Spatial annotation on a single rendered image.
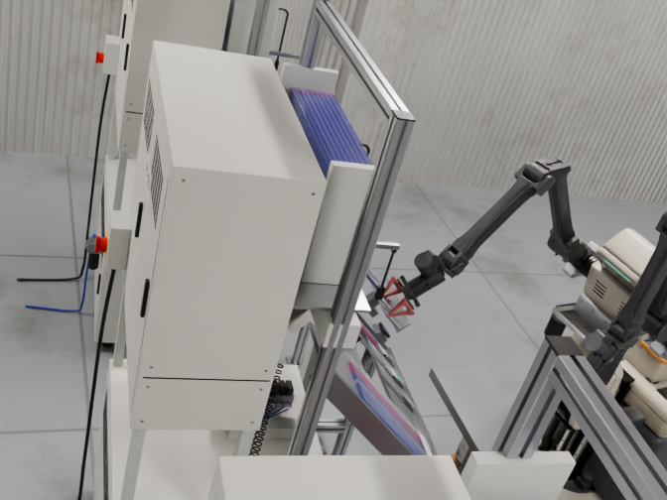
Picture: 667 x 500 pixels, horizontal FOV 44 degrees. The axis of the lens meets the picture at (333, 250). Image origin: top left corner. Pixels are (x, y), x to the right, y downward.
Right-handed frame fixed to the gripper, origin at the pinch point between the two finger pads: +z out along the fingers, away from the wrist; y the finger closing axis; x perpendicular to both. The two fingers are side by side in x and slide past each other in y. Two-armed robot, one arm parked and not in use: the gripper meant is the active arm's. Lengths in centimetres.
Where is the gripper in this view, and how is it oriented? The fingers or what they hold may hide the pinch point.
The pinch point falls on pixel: (386, 305)
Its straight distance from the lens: 261.3
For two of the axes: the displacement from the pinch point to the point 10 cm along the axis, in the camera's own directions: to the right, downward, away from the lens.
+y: 2.2, 5.5, -8.1
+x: 4.8, 6.6, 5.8
